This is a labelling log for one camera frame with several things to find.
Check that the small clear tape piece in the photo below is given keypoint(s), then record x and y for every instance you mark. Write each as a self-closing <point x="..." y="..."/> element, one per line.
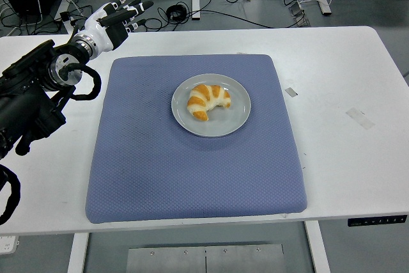
<point x="291" y="92"/>

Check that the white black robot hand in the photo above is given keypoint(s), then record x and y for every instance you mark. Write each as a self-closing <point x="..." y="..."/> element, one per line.
<point x="102" y="34"/>

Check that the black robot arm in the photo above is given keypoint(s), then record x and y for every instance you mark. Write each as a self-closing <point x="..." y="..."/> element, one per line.
<point x="28" y="103"/>

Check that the large clear tape piece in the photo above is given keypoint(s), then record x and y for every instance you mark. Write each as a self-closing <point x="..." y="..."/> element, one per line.
<point x="360" y="118"/>

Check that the black table control panel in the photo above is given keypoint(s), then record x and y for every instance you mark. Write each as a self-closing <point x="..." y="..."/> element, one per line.
<point x="377" y="221"/>

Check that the white power strip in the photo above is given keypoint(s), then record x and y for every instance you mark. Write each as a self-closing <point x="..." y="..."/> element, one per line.
<point x="8" y="244"/>

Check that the blue quilted mat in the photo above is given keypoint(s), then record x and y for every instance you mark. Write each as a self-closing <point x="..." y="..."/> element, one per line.
<point x="159" y="174"/>

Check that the striped croissant bread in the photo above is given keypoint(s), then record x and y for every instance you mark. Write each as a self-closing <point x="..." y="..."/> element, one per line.
<point x="204" y="100"/>

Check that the round grey plate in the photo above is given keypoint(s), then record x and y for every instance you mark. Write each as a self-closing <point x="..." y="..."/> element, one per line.
<point x="230" y="119"/>

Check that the grey metal plate with screws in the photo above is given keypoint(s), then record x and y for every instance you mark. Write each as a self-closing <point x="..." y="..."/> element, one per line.
<point x="204" y="258"/>

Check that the grey foot pedal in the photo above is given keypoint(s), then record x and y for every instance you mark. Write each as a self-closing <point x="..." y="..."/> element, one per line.
<point x="299" y="14"/>

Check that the white table leg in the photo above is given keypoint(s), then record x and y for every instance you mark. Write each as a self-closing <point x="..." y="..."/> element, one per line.
<point x="318" y="247"/>
<point x="77" y="254"/>

